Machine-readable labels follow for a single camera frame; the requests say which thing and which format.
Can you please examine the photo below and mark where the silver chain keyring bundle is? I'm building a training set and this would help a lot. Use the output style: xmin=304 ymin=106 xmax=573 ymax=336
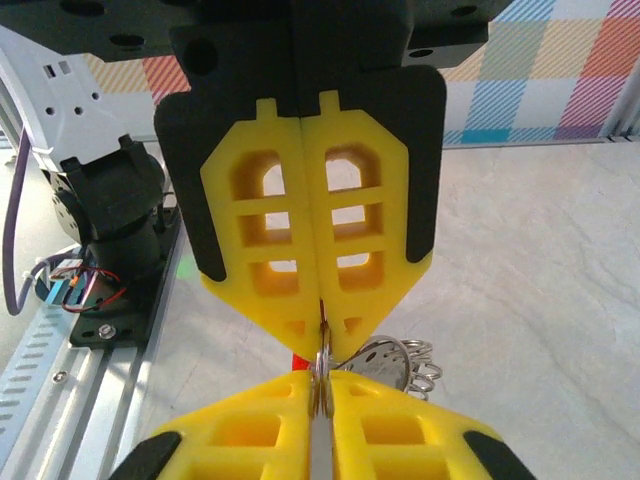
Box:
xmin=307 ymin=334 xmax=419 ymax=480

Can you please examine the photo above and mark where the perforated metal cable tray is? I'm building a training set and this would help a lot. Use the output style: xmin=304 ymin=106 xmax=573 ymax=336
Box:
xmin=0 ymin=312 xmax=81 ymax=431

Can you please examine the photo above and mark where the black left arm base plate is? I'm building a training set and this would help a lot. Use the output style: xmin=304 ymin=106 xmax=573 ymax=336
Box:
xmin=69 ymin=214 xmax=184 ymax=349

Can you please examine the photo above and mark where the aluminium frame post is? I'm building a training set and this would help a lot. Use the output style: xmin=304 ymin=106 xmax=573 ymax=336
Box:
xmin=602 ymin=62 xmax=640 ymax=146

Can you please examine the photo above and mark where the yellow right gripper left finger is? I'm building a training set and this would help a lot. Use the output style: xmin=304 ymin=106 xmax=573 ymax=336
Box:
xmin=107 ymin=372 xmax=314 ymax=480

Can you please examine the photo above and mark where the silver split key ring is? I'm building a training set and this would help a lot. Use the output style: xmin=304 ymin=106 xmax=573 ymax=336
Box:
xmin=412 ymin=362 xmax=444 ymax=401
xmin=402 ymin=338 xmax=432 ymax=362

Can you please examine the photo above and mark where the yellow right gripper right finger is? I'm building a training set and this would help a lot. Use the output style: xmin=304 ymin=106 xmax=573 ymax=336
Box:
xmin=327 ymin=372 xmax=536 ymax=480

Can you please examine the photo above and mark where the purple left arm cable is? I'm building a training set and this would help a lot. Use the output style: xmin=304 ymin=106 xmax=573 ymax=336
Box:
xmin=2 ymin=124 xmax=39 ymax=317

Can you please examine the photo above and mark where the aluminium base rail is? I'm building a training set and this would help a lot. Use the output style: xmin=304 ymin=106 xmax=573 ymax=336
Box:
xmin=39 ymin=209 xmax=201 ymax=480

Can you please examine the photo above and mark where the aluminium frame bar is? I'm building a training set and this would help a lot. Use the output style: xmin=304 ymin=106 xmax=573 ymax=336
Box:
xmin=442 ymin=130 xmax=614 ymax=150

